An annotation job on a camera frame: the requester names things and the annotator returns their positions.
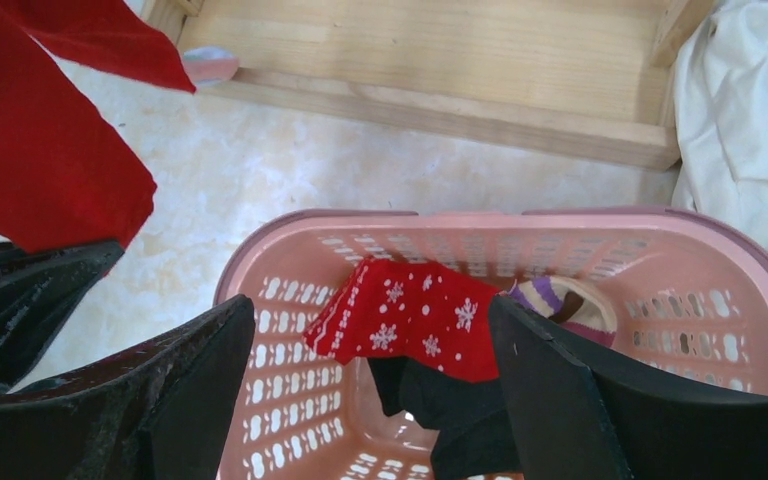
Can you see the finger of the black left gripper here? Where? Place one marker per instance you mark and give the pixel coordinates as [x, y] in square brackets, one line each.
[38, 293]

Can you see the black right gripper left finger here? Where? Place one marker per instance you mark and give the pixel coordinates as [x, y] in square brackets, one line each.
[160, 409]

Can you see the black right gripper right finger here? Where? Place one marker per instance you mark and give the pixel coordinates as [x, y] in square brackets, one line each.
[579, 410]

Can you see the striped maroon purple sock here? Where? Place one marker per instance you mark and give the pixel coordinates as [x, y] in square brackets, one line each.
[573, 304]

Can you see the red plain sock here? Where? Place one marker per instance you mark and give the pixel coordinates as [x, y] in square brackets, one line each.
[66, 175]

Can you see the red patterned sock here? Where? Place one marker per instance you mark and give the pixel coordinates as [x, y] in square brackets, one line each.
[426, 312]

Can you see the pink plastic laundry basket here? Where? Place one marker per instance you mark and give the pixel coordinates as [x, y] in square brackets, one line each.
[690, 294]

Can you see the pink sock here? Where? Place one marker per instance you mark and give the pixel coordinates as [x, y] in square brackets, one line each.
[209, 65]

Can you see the beige crumpled cloth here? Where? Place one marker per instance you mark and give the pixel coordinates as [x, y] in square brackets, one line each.
[721, 110]

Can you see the wooden drying rack frame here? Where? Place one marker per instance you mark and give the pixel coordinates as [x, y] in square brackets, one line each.
[588, 79]

